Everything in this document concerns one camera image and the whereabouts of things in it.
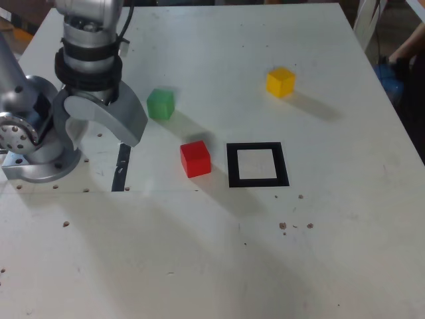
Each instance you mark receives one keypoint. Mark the white frame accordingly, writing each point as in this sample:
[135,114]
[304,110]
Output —
[365,23]

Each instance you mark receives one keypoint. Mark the green cube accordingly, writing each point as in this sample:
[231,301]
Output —
[161,104]

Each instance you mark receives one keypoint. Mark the blue bag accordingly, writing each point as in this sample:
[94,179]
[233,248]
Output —
[388,79]

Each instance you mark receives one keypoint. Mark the white bar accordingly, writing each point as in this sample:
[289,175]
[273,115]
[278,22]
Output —
[418,8]

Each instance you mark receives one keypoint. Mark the black tape square outline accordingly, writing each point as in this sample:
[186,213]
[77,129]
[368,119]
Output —
[232,166]

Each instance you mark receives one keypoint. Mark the yellow cube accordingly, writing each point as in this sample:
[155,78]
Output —
[280,83]

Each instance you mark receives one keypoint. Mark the black tape strip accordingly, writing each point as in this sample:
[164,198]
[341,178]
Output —
[121,166]

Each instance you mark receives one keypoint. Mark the brown cardboard box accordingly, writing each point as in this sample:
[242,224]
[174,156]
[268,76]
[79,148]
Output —
[20,33]

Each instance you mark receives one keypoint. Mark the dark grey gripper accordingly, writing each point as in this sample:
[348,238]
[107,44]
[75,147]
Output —
[96,96]

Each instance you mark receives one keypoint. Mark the person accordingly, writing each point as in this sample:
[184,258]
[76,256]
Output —
[411,41]

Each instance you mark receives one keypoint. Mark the red cube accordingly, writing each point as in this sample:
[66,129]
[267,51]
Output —
[196,161]

